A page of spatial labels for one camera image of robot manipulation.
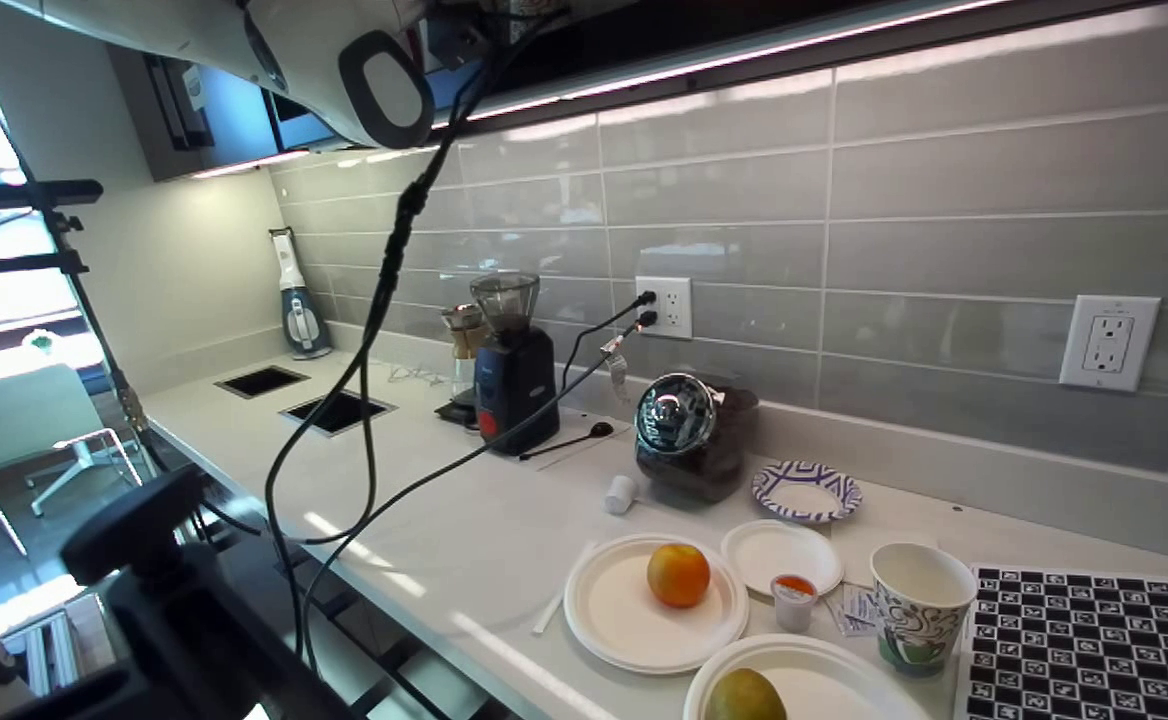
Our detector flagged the black dark upper shelf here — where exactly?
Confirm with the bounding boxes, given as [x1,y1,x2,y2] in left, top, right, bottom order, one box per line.
[111,0,1138,176]

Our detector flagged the large patterned paper cup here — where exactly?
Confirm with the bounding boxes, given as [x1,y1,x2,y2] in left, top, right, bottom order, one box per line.
[869,545,980,676]

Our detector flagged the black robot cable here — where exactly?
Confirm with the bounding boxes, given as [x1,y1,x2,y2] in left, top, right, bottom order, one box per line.
[259,0,576,673]

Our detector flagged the black white checkerboard mat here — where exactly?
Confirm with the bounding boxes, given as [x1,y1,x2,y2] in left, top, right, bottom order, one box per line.
[954,565,1168,720]

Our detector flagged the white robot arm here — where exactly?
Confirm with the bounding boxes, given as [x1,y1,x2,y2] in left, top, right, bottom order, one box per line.
[5,0,434,146]

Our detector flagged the black power cord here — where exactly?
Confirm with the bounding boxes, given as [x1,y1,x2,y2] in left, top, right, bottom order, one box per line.
[295,290,661,673]

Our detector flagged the white wall outlet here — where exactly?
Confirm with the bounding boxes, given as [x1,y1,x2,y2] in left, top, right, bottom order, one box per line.
[1058,297,1159,390]
[635,274,693,336]

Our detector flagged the large white paper plate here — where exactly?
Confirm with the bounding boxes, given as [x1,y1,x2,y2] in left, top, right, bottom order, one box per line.
[562,532,748,676]

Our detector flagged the black camera stand foreground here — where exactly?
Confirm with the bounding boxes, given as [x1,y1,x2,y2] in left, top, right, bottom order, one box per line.
[5,468,353,720]

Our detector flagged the small white paper plate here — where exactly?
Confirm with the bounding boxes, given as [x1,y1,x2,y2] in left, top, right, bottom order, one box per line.
[719,521,845,596]

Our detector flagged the handheld device on charger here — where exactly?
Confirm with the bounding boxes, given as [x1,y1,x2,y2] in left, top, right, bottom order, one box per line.
[273,226,326,355]

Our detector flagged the small sauce cup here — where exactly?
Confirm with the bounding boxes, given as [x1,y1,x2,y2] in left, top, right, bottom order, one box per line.
[771,574,821,633]

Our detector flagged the white office chair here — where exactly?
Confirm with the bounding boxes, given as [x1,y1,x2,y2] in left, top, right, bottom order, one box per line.
[0,364,140,551]

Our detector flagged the blue patterned paper plate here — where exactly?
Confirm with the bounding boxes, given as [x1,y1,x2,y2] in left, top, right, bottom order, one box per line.
[748,459,861,528]

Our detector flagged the white wall outlet right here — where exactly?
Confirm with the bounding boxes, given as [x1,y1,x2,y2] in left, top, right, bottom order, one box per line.
[1058,297,1159,390]

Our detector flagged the front white paper plate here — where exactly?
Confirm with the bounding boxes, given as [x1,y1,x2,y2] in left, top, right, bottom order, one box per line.
[679,637,928,720]

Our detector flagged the yellow-green fruit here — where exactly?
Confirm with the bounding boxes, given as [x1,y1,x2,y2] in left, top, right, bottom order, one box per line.
[702,666,788,720]

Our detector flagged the orange fruit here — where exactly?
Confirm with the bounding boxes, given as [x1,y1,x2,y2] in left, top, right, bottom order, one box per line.
[647,545,711,606]

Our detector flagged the small white bottle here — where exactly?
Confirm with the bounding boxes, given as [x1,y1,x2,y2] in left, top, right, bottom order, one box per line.
[602,476,635,514]

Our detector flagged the black coffee grinder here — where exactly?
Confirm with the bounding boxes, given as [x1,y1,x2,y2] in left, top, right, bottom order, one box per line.
[473,270,561,454]

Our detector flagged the white wall outlet left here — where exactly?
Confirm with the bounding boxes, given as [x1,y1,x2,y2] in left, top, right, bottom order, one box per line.
[635,274,693,336]

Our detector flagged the chrome dome brown appliance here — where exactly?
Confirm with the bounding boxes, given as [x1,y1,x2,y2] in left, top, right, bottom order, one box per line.
[630,372,755,503]

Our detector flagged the black tripod camera left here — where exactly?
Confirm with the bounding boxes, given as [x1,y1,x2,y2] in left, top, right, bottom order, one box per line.
[0,178,103,280]

